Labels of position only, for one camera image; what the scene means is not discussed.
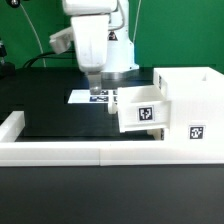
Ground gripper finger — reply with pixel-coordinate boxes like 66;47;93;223
88;74;102;94

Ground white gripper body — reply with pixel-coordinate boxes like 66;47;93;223
49;0;118;73

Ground white drawer tray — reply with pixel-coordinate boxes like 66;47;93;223
108;85;171;133
147;128;164;140

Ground white drawer cabinet box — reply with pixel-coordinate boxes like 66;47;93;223
153;67;224;142

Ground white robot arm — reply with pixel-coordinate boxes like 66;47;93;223
50;0;139;95

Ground white marker tag sheet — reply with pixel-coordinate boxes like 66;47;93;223
68;89;117;104

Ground black cables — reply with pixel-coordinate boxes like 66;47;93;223
21;49;79;69

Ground white thin cable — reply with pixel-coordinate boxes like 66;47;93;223
18;3;47;68

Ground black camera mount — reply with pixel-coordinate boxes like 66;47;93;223
0;39;15;79

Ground white U-shaped border frame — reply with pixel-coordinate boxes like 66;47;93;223
0;111;224;167

